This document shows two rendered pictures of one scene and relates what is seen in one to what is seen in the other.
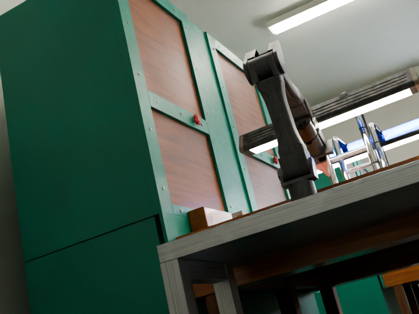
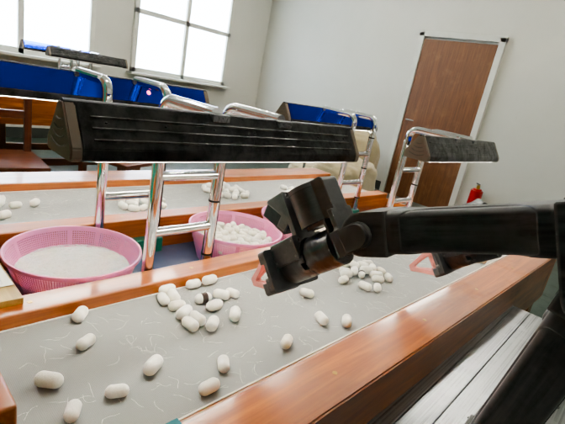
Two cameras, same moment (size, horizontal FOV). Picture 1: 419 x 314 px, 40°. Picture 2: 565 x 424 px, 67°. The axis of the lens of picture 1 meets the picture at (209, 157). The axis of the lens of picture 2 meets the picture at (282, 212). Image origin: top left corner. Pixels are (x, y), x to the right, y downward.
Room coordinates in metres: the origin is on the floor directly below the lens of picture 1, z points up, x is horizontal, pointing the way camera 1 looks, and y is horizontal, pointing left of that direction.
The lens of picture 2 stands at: (1.48, 0.29, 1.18)
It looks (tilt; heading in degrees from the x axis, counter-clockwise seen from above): 17 degrees down; 288
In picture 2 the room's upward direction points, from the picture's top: 11 degrees clockwise
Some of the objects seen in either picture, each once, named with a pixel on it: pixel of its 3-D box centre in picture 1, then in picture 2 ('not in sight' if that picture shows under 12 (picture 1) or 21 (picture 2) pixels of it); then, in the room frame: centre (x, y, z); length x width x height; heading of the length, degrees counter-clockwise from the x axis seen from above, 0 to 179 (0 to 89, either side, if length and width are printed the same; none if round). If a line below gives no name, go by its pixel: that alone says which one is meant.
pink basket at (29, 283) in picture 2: not in sight; (74, 268); (2.12, -0.36, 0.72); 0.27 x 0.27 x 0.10
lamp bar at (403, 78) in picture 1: (324, 113); (245, 137); (1.80, -0.40, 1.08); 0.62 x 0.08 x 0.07; 67
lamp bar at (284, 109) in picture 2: not in sight; (332, 118); (1.93, -1.52, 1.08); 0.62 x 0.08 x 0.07; 67
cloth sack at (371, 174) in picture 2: not in sight; (344, 175); (2.27, -3.91, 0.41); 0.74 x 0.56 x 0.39; 69
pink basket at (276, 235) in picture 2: not in sight; (234, 241); (1.95, -0.76, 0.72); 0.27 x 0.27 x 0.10
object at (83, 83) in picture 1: (170, 144); not in sight; (2.38, 0.15, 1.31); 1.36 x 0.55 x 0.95; 157
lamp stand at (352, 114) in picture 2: not in sight; (338, 163); (1.85, -1.49, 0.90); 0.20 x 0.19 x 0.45; 67
